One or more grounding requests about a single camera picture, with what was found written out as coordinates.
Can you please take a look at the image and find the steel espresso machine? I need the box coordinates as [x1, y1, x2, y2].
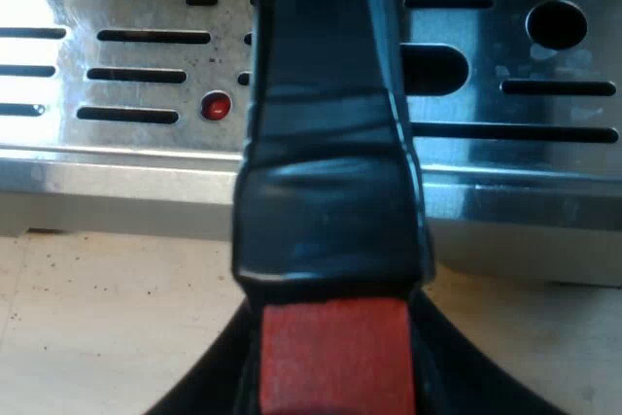
[0, 0, 622, 286]

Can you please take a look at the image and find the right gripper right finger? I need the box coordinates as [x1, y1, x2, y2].
[402, 287, 529, 415]

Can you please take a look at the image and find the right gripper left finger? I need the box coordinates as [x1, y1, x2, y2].
[145, 298, 263, 415]

